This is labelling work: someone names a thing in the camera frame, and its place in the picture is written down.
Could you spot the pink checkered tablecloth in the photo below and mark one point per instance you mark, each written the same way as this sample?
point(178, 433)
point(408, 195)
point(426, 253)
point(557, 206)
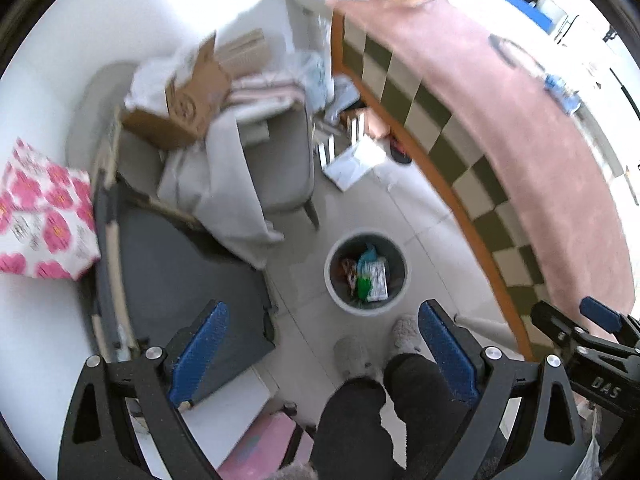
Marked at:
point(525, 188)

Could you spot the white round trash bin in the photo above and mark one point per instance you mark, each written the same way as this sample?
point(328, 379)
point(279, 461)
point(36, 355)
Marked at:
point(348, 289)

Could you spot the red black sandal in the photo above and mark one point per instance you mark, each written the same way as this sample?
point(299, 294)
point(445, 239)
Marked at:
point(398, 152)

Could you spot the pink flower tissue pack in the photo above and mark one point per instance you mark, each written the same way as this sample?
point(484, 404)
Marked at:
point(47, 225)

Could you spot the black trouser leg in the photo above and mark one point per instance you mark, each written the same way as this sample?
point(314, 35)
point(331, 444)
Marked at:
point(350, 441)
point(423, 401)

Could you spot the right grey fuzzy slipper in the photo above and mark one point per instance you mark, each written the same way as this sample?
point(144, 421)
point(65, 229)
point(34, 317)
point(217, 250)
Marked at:
point(405, 337)

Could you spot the grey upholstered chair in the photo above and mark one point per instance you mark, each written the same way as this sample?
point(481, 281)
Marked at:
point(275, 139)

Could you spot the white draped cloth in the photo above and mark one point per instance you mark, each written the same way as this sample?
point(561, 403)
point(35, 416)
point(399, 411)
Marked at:
point(210, 181)

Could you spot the brown paper bag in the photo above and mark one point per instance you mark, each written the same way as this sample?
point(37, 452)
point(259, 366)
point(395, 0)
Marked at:
point(373, 125)

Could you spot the pink white toothpaste box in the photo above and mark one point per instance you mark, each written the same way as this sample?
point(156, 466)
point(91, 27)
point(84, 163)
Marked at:
point(376, 274)

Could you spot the folded pink striped blanket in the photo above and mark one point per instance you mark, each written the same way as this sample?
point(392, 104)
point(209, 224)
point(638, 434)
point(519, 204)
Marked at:
point(266, 86)

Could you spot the grey fuzzy slipper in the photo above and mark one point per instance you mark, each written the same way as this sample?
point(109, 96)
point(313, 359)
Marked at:
point(405, 337)
point(352, 359)

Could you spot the white plastic bag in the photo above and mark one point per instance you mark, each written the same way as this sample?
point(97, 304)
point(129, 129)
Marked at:
point(325, 93)

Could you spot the left grey fuzzy slipper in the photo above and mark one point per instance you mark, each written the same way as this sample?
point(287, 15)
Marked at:
point(352, 359)

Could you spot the white table leg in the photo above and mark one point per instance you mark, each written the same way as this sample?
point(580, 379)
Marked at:
point(500, 333)

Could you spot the teal snack wrapper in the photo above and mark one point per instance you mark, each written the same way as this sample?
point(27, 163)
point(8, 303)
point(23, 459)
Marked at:
point(368, 256)

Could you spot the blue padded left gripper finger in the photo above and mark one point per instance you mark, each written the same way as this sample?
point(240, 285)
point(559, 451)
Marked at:
point(99, 441)
point(546, 439)

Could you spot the left black trouser leg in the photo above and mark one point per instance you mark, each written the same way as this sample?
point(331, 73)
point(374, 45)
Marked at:
point(350, 441)

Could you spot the right black trouser leg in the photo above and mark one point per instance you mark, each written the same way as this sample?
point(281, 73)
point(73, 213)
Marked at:
point(423, 401)

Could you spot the brown cardboard box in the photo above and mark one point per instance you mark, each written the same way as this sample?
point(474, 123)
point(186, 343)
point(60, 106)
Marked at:
point(172, 100)

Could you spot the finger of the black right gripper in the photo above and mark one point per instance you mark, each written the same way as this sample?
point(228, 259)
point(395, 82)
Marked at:
point(559, 328)

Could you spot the white flat envelope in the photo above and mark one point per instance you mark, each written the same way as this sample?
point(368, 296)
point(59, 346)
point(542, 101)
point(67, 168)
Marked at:
point(349, 167)

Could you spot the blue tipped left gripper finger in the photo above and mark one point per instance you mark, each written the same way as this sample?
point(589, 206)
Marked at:
point(623, 327)

